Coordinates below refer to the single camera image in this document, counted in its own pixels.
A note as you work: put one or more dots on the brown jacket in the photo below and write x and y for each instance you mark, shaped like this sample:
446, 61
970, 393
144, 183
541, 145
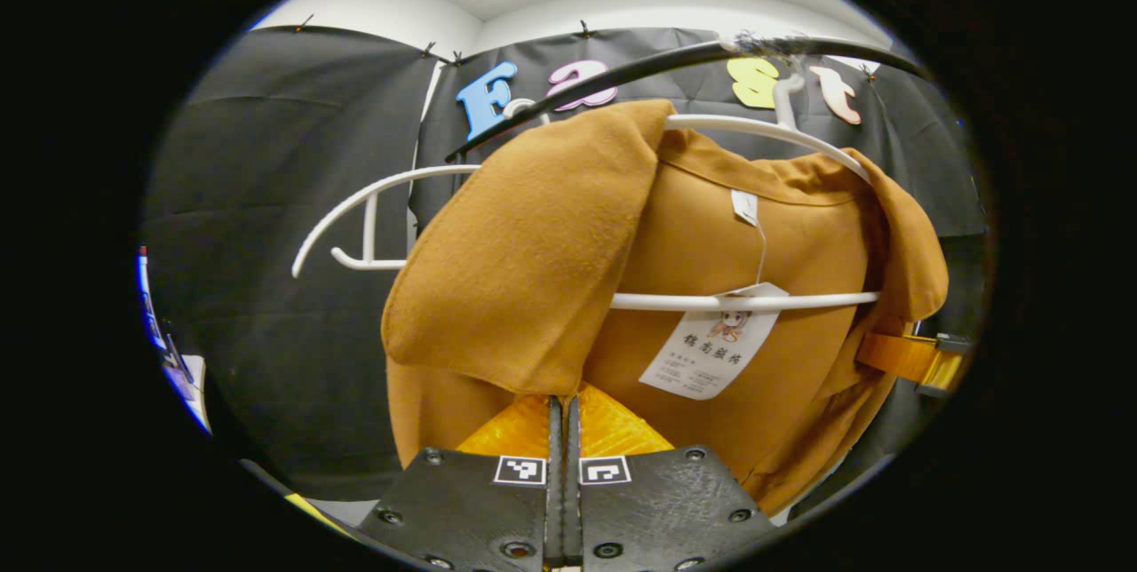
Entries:
533, 243

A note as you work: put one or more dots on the black clothes rack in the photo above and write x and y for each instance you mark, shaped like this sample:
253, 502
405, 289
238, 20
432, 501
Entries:
693, 51

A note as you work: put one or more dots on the black backdrop cloth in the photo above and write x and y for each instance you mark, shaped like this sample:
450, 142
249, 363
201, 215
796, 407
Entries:
266, 288

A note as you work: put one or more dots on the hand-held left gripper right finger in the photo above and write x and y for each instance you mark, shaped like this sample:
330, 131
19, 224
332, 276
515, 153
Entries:
657, 501

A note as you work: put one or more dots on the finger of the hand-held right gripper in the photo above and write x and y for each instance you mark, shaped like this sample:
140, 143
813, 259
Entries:
897, 357

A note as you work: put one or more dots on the white plastic hanger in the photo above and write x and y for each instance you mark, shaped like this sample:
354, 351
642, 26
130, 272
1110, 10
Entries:
835, 298
369, 230

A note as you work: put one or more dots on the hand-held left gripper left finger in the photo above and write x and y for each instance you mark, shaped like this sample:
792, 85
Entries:
480, 501

